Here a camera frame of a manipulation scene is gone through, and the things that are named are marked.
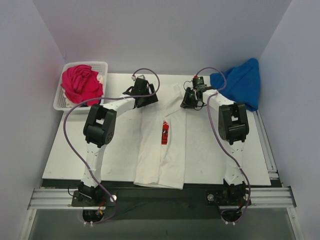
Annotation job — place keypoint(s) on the blue t-shirt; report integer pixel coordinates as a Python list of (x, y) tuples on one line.
[(243, 84)]

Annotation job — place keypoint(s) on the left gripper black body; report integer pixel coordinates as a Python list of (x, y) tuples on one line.
[(149, 97)]

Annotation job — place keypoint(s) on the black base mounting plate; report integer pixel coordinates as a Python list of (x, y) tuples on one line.
[(193, 202)]

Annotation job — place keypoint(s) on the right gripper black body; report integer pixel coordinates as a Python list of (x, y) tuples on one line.
[(187, 99)]

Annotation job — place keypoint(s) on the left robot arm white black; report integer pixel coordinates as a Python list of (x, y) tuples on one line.
[(99, 130)]

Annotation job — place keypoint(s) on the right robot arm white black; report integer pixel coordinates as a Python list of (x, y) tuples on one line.
[(217, 128)]

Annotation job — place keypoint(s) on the white t-shirt red print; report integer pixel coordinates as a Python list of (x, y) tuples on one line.
[(161, 159)]

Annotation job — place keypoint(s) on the red pink t-shirt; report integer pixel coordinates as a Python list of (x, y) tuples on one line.
[(80, 83)]

